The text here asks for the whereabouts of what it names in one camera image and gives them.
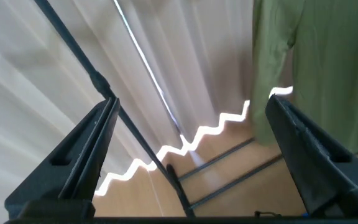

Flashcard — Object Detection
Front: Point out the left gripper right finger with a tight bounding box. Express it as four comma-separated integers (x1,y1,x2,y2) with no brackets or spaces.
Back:
265,95,358,217

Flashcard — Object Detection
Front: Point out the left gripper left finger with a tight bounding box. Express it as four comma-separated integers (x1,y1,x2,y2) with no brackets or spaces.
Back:
4,97,121,218

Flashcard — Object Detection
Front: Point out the green printed T-shirt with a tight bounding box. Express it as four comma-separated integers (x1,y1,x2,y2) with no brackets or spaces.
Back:
249,0,358,155

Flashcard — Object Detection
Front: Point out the black clothes rack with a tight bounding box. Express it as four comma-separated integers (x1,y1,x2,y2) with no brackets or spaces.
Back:
34,0,284,218

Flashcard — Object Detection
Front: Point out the beige curtain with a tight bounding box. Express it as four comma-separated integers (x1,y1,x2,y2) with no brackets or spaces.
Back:
0,0,295,220

